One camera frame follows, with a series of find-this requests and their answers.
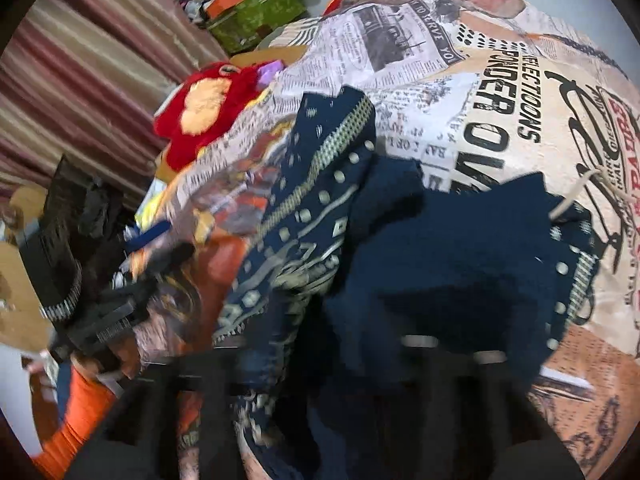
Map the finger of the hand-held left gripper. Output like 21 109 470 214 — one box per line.
94 241 197 311
49 305 157 367

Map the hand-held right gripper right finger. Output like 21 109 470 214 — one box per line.
399 335 587 480

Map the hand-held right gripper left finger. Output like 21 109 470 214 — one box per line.
64 349 243 480

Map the navy patterned garment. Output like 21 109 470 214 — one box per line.
214 85 602 480

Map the person's left forearm orange sleeve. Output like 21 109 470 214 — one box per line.
29 352 142 478

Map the brown cardboard box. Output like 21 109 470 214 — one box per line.
0 184 57 357

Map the striped curtain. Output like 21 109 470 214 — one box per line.
0 0 232 206

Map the red plush toy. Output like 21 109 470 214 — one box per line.
153 60 273 173

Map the orange flat item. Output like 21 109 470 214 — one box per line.
204 0 263 18

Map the green patterned box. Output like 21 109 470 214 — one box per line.
204 0 308 57

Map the newspaper print blanket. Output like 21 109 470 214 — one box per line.
112 0 640 480

